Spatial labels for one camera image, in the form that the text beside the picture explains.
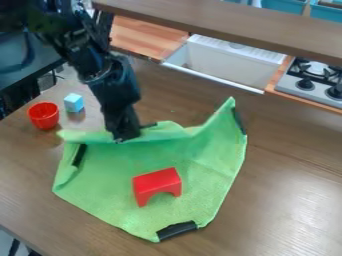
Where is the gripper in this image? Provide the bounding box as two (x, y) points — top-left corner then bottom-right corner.
(85, 59), (158, 143)

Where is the green cloth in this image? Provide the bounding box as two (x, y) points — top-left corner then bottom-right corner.
(50, 96), (249, 243)

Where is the light blue cube block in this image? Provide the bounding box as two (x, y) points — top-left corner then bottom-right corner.
(62, 93), (86, 113)

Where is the red cup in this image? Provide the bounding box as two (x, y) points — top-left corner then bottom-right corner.
(26, 101), (61, 131)

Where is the red arch block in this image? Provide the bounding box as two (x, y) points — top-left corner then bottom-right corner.
(130, 167), (184, 208)

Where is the toy sink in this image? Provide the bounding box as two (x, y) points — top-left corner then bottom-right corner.
(160, 33), (289, 95)

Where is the toy stove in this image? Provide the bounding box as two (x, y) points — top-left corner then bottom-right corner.
(273, 57), (342, 110)

